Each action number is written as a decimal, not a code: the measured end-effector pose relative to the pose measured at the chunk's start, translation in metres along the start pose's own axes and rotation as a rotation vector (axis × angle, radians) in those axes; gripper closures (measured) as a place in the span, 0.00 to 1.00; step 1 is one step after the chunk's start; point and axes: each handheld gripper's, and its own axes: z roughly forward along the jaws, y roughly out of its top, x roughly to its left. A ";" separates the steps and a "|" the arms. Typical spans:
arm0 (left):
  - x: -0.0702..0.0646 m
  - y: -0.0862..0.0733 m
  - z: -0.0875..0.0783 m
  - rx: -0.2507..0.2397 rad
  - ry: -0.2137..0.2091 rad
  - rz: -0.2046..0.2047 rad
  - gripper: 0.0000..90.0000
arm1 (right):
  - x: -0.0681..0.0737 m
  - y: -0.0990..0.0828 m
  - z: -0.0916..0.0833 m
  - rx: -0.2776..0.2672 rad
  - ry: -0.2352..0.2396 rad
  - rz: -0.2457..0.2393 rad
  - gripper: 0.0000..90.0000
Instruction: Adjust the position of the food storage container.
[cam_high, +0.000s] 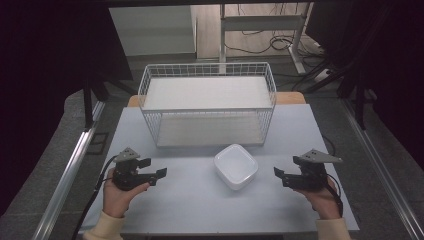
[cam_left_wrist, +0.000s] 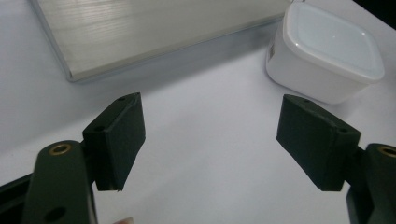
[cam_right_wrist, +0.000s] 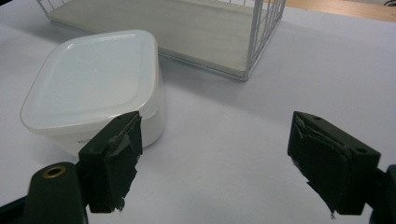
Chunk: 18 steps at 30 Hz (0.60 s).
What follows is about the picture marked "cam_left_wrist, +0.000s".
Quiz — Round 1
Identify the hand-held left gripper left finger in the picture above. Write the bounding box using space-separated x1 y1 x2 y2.
21 91 147 224

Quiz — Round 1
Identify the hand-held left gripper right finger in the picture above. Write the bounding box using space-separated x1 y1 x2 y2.
276 94 396 224

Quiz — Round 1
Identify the white lidded plastic container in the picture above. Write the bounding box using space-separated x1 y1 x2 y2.
265 1 386 105

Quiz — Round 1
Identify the light wooden board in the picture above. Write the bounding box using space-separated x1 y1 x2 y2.
30 0 293 83

